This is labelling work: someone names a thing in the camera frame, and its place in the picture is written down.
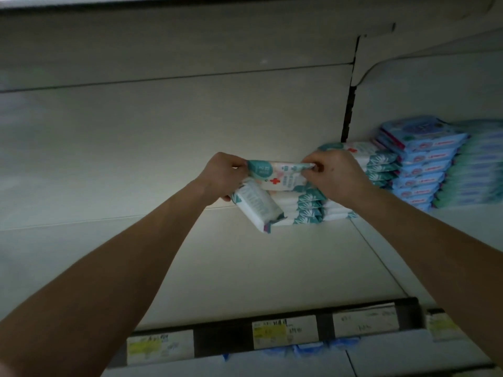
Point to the person's right hand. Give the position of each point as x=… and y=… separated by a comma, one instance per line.
x=338, y=176

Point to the metal store shelving unit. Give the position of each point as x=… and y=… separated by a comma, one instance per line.
x=118, y=137

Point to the person's left hand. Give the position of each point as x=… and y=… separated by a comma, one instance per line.
x=224, y=176

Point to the blue packaged goods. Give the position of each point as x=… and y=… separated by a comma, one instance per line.
x=299, y=349

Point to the stack of blue red packets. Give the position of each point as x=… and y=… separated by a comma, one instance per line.
x=420, y=153

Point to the person's left forearm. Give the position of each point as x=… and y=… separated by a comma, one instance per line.
x=102, y=286

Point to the stack of blue green packets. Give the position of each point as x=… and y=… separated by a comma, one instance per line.
x=475, y=165

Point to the person's right forearm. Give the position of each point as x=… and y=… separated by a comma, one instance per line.
x=440, y=255

